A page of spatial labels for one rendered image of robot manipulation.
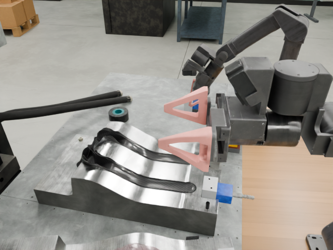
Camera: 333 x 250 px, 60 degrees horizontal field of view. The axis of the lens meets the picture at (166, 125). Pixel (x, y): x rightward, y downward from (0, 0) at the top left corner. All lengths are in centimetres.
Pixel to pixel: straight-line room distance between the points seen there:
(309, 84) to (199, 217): 45
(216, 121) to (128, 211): 46
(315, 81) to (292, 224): 53
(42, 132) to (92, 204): 189
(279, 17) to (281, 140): 62
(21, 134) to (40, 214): 187
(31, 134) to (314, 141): 243
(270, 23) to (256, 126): 66
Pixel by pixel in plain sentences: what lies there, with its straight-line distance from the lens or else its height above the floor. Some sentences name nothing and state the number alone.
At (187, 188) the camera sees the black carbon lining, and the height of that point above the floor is 88.
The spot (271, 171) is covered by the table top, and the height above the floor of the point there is 80.
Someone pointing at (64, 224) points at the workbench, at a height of 80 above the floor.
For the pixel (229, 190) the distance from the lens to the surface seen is 77.
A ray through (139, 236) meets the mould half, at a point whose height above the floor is 90.
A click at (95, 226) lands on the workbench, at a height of 80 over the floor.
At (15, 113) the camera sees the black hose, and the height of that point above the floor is 93.
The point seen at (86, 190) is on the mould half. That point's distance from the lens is 79.
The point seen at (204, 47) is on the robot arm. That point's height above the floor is 107.
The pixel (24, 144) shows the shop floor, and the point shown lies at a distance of 259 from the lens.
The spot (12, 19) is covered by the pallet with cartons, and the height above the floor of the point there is 26.
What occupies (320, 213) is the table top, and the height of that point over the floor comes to 80.
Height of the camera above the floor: 146
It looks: 35 degrees down
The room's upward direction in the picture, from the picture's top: straight up
